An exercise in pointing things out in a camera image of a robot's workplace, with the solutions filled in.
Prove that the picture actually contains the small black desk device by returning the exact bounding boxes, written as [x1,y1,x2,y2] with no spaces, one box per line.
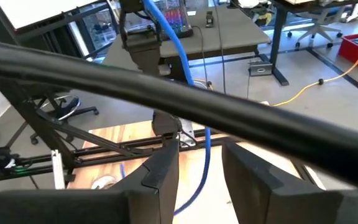
[205,11,214,29]

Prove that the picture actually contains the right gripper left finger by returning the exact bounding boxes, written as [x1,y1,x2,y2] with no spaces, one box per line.
[0,139,180,224]

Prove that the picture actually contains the black background desk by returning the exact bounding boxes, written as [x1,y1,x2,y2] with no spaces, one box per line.
[268,0,358,87]

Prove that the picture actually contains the silver metal bracket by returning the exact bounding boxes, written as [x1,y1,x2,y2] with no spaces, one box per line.
[50,149,67,190]

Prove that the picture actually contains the grey floor power box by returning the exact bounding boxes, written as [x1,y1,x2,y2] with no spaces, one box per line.
[248,60,273,77]

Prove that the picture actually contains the yellow power cable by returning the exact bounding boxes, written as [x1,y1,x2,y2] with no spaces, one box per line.
[272,30,358,107]

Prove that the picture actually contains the clear tape roll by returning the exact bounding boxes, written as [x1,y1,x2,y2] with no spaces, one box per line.
[91,174,118,190]

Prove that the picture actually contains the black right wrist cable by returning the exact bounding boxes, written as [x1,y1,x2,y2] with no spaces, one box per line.
[0,39,358,195]

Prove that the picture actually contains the thin blue wire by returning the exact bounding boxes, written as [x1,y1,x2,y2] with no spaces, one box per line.
[119,0,213,217]

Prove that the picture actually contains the white bright panel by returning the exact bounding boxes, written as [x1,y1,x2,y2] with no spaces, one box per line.
[0,0,105,30]

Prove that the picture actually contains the red plastic crate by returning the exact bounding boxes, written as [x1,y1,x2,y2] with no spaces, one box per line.
[338,30,358,73]

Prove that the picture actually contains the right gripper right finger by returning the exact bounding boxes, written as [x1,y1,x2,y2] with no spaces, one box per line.
[221,140,358,224]

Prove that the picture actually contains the black desk cable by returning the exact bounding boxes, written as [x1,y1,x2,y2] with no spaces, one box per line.
[212,0,227,94]
[191,25,213,90]

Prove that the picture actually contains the grey desk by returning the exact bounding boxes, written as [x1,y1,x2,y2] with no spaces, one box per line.
[103,4,272,74]

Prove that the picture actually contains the black keyboard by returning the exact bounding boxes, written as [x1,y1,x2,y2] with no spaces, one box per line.
[154,0,195,40]

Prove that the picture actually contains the grey swivel office chair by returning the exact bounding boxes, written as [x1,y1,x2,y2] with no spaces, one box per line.
[287,7,344,50]

